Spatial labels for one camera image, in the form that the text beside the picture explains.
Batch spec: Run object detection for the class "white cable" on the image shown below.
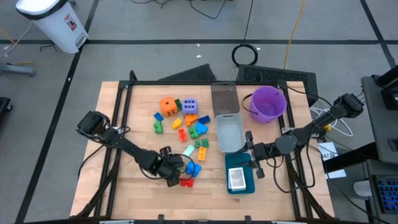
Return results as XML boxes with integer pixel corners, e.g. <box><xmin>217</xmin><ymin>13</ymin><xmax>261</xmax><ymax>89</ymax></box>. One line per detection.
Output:
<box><xmin>310</xmin><ymin>105</ymin><xmax>354</xmax><ymax>138</ymax></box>

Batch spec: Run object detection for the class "yellow cable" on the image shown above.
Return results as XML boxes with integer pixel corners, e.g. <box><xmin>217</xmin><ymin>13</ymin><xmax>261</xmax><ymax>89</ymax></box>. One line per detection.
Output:
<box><xmin>283</xmin><ymin>0</ymin><xmax>307</xmax><ymax>70</ymax></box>

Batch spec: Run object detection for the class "grey rounded pad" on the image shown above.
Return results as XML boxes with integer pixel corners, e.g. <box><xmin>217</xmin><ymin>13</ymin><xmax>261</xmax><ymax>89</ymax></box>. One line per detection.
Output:
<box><xmin>353</xmin><ymin>179</ymin><xmax>374</xmax><ymax>198</ymax></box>

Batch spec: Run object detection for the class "black monitor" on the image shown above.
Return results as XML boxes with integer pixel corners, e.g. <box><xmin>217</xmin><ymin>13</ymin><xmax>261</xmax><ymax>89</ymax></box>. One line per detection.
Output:
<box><xmin>373</xmin><ymin>63</ymin><xmax>398</xmax><ymax>111</ymax></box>

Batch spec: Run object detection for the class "purple plastic bucket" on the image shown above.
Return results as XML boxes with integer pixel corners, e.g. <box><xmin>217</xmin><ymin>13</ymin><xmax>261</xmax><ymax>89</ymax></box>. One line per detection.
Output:
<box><xmin>241</xmin><ymin>85</ymin><xmax>288</xmax><ymax>124</ymax></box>

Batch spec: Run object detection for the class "black aluminium table frame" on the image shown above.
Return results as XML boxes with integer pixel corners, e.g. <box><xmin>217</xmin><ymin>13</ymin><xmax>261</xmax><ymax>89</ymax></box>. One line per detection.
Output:
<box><xmin>74</xmin><ymin>70</ymin><xmax>335</xmax><ymax>224</ymax></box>

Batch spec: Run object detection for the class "grey desk foot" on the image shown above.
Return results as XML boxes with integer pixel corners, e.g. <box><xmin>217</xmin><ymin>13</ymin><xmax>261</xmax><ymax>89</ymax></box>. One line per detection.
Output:
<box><xmin>0</xmin><ymin>60</ymin><xmax>37</xmax><ymax>78</ymax></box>

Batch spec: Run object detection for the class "mint translucent brick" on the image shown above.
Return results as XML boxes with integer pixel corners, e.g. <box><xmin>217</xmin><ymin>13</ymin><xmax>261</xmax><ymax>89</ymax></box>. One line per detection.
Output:
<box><xmin>182</xmin><ymin>144</ymin><xmax>196</xmax><ymax>157</ymax></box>

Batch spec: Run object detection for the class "white trash bin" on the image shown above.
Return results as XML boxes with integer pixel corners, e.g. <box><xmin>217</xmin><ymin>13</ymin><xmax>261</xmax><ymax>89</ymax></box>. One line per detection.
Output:
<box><xmin>15</xmin><ymin>0</ymin><xmax>90</xmax><ymax>55</ymax></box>

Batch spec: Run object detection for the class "large blue block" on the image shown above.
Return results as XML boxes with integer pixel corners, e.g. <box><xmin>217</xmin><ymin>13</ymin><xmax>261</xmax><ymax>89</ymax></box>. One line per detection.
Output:
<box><xmin>185</xmin><ymin>161</ymin><xmax>202</xmax><ymax>178</ymax></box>

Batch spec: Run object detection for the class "black flat panel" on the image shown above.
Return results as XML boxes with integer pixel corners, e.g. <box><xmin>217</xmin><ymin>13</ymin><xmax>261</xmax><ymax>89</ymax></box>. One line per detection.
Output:
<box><xmin>157</xmin><ymin>63</ymin><xmax>218</xmax><ymax>82</ymax></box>

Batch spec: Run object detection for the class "orange foam die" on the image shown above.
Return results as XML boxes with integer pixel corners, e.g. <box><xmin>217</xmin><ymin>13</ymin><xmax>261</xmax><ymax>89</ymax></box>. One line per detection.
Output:
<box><xmin>159</xmin><ymin>96</ymin><xmax>178</xmax><ymax>118</ymax></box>

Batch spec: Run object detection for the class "teal plastic bin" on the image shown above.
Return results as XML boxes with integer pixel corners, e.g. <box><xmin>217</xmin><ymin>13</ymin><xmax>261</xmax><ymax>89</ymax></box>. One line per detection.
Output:
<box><xmin>224</xmin><ymin>152</ymin><xmax>256</xmax><ymax>195</ymax></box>

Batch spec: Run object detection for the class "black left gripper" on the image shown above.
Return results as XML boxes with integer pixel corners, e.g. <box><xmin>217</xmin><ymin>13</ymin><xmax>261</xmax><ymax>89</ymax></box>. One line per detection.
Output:
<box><xmin>157</xmin><ymin>146</ymin><xmax>187</xmax><ymax>188</ymax></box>

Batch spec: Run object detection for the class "black coiled cable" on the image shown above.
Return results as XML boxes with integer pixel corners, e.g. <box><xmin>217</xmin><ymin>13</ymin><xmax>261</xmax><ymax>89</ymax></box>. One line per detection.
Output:
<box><xmin>231</xmin><ymin>0</ymin><xmax>259</xmax><ymax>67</ymax></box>

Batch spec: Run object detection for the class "black perforated computer case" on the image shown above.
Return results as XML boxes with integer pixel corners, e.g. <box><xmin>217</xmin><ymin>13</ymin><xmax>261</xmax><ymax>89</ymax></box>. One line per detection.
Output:
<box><xmin>236</xmin><ymin>64</ymin><xmax>319</xmax><ymax>104</ymax></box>

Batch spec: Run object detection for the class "purple foam die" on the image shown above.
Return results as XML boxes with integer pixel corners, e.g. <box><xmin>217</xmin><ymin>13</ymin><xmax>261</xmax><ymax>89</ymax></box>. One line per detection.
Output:
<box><xmin>182</xmin><ymin>98</ymin><xmax>199</xmax><ymax>116</ymax></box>

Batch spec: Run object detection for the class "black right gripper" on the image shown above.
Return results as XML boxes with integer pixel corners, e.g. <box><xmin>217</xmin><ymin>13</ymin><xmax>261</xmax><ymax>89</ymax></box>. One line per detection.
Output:
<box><xmin>244</xmin><ymin>131</ymin><xmax>279</xmax><ymax>180</ymax></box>

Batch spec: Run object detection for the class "white paper sheet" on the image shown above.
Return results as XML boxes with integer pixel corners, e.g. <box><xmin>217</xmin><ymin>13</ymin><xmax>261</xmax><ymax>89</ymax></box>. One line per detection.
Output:
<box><xmin>317</xmin><ymin>141</ymin><xmax>347</xmax><ymax>180</ymax></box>

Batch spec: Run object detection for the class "light blue block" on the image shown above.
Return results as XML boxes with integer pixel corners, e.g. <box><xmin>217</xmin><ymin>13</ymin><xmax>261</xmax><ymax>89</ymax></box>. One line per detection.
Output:
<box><xmin>195</xmin><ymin>122</ymin><xmax>209</xmax><ymax>135</ymax></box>

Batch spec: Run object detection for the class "grey side desk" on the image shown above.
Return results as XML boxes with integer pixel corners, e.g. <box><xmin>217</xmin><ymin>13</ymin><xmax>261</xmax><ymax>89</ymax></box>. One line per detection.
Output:
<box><xmin>360</xmin><ymin>63</ymin><xmax>398</xmax><ymax>165</ymax></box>

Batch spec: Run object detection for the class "smoky translucent plastic bin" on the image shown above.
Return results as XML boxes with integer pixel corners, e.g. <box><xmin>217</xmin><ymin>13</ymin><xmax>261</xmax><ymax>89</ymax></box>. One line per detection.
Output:
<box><xmin>210</xmin><ymin>81</ymin><xmax>241</xmax><ymax>119</ymax></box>

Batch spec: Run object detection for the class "white plastic bin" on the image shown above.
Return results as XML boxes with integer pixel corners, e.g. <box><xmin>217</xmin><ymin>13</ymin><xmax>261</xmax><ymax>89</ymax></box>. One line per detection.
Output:
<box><xmin>215</xmin><ymin>113</ymin><xmax>247</xmax><ymax>154</ymax></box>

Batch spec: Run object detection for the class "backlit black keyboard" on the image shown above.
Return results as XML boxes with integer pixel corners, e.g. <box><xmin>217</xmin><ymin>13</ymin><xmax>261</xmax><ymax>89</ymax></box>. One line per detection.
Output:
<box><xmin>371</xmin><ymin>174</ymin><xmax>398</xmax><ymax>215</ymax></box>

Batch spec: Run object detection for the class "black caster base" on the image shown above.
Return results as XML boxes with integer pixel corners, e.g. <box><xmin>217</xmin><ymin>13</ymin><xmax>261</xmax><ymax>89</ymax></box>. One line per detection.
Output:
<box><xmin>0</xmin><ymin>96</ymin><xmax>14</xmax><ymax>113</ymax></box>

